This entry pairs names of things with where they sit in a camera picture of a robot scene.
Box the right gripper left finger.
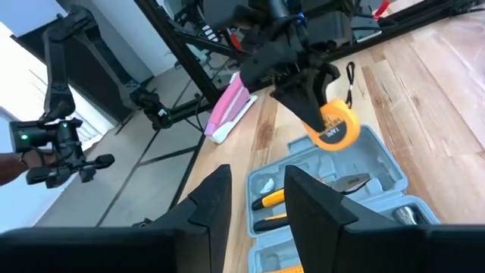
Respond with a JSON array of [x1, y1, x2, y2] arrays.
[[132, 163, 233, 273]]

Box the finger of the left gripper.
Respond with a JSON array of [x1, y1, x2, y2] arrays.
[[318, 66, 341, 105], [271, 71, 327, 133]]

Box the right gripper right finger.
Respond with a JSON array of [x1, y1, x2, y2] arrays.
[[283, 165, 397, 273]]

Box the pliers yellow black handles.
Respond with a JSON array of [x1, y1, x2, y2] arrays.
[[252, 173, 373, 233]]

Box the grey-blue plastic tool case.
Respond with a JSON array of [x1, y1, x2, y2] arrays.
[[245, 124, 443, 273]]

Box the steel hammer yellow grip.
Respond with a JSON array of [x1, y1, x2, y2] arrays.
[[264, 204, 431, 273]]

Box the pink flat box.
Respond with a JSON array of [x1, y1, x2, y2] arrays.
[[203, 71, 259, 145]]

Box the black handheld leader gripper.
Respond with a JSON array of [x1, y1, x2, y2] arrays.
[[9, 117, 117, 190]]

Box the person's hand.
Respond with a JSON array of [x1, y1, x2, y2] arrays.
[[0, 149, 43, 187]]

